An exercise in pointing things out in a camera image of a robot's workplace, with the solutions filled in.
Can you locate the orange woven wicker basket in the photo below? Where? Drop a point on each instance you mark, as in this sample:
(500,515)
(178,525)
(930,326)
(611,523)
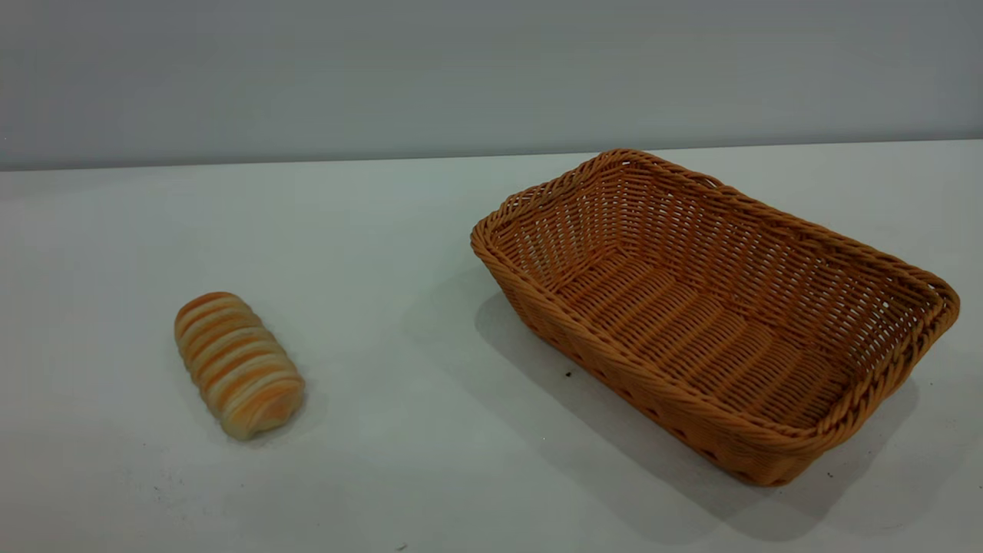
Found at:
(691,322)

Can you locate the striped bread roll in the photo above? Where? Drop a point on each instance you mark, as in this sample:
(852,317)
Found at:
(238,365)

